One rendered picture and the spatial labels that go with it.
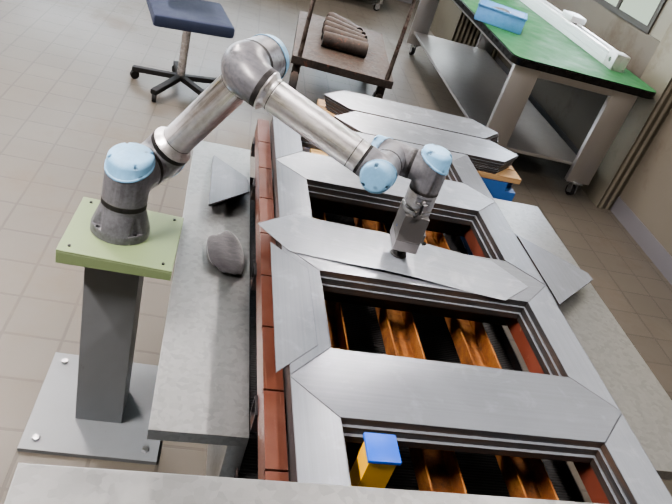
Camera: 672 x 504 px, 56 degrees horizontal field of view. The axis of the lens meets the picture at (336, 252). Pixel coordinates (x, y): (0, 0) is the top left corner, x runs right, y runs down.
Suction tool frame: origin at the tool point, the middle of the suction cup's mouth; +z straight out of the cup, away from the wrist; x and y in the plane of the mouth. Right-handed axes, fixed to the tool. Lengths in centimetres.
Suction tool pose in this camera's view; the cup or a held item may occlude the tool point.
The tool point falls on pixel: (396, 257)
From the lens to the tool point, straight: 167.5
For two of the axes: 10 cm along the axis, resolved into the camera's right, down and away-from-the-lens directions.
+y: -0.1, -5.6, 8.3
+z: -2.7, 8.0, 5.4
